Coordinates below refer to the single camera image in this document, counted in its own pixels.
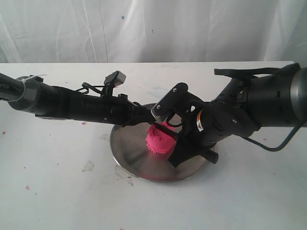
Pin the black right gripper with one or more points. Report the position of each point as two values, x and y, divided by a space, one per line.
204 124

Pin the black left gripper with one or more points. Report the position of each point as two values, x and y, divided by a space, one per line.
118 110

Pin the pink sand cake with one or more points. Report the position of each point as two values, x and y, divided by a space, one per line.
157 141

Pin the black knife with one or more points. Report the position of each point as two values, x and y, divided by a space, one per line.
168 130

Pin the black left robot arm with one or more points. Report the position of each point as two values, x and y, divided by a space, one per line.
89 103

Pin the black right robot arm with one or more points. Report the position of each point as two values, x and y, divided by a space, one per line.
254 98

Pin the round steel plate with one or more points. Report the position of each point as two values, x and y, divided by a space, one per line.
130 152

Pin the white backdrop curtain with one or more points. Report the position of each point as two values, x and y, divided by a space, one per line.
33 31

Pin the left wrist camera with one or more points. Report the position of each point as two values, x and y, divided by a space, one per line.
113 80

